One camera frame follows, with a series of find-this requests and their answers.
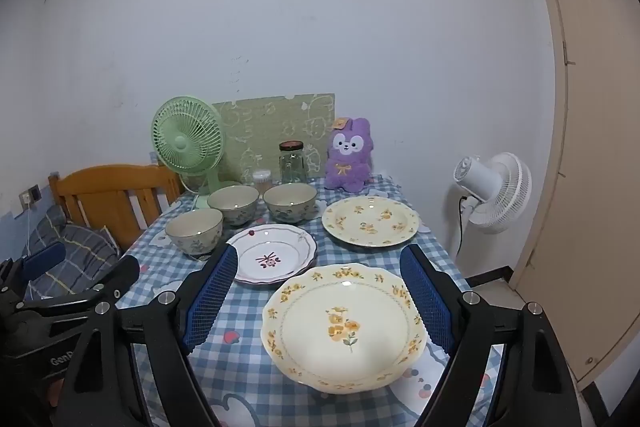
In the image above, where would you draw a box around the clear cotton swab container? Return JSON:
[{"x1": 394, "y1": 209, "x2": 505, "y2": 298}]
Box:
[{"x1": 252, "y1": 169, "x2": 273, "y2": 198}]

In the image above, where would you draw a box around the yellow floral plate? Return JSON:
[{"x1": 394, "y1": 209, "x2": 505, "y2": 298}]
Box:
[
  {"x1": 321, "y1": 196, "x2": 421, "y2": 249},
  {"x1": 261, "y1": 263, "x2": 428, "y2": 395}
]

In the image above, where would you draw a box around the green desk fan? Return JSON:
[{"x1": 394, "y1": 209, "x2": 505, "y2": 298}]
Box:
[{"x1": 151, "y1": 95, "x2": 241, "y2": 210}]

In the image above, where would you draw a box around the beige floral ceramic bowl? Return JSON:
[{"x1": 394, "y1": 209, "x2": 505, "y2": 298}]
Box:
[
  {"x1": 263, "y1": 183, "x2": 318, "y2": 224},
  {"x1": 207, "y1": 185, "x2": 259, "y2": 228},
  {"x1": 165, "y1": 208, "x2": 224, "y2": 258}
]

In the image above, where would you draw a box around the wall socket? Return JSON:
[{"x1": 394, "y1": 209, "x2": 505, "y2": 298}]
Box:
[{"x1": 19, "y1": 186, "x2": 42, "y2": 210}]

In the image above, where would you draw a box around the glass jar with black lid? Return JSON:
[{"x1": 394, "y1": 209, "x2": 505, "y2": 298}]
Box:
[{"x1": 278, "y1": 141, "x2": 308, "y2": 185}]

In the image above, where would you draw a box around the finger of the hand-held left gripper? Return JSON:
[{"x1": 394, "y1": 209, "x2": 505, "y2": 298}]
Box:
[
  {"x1": 15, "y1": 255, "x2": 141, "y2": 323},
  {"x1": 10, "y1": 242, "x2": 67, "y2": 285}
]

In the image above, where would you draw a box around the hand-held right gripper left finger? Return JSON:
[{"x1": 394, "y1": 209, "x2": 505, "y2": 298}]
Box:
[{"x1": 52, "y1": 244, "x2": 240, "y2": 427}]

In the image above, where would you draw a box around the blue checkered tablecloth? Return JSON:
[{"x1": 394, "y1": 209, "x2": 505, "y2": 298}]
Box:
[{"x1": 117, "y1": 174, "x2": 506, "y2": 427}]

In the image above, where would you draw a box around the white standing fan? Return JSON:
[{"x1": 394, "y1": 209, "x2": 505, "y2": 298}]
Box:
[{"x1": 453, "y1": 152, "x2": 533, "y2": 235}]

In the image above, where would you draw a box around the white plate with red pattern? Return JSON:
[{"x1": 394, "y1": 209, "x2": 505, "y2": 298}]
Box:
[{"x1": 226, "y1": 224, "x2": 318, "y2": 285}]

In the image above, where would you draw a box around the black fan power cable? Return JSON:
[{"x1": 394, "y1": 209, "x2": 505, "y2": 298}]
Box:
[{"x1": 455, "y1": 194, "x2": 469, "y2": 258}]

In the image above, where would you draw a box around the purple plush bunny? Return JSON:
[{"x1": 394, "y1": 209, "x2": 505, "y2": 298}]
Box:
[{"x1": 325, "y1": 117, "x2": 373, "y2": 194}]

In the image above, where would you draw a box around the grey plaid pillow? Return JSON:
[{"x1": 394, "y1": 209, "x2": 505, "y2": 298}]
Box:
[{"x1": 22, "y1": 204, "x2": 121, "y2": 303}]

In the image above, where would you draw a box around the wooden headboard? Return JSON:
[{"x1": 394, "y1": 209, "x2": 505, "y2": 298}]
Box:
[{"x1": 48, "y1": 164, "x2": 183, "y2": 253}]

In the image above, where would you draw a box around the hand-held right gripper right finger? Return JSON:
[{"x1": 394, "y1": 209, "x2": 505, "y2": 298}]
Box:
[{"x1": 399, "y1": 243, "x2": 583, "y2": 427}]

